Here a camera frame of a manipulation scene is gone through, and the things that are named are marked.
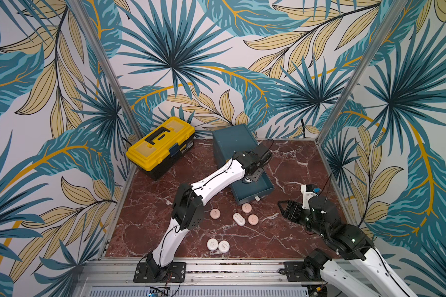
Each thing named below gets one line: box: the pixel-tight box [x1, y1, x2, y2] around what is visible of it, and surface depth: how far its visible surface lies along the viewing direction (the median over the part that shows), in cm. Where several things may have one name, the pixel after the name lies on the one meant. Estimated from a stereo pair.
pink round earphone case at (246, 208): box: [241, 202, 253, 214], surface depth 92 cm
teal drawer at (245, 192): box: [230, 170, 275, 207], surface depth 87 cm
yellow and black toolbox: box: [125, 116, 196, 181], surface depth 97 cm
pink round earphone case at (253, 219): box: [247, 214, 259, 226], surface depth 87 cm
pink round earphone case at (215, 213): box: [209, 208, 221, 220], surface depth 90 cm
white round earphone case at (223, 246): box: [218, 240, 231, 254], surface depth 80 cm
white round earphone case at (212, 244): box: [206, 237, 219, 251], surface depth 81 cm
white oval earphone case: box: [232, 212, 246, 226], surface depth 87 cm
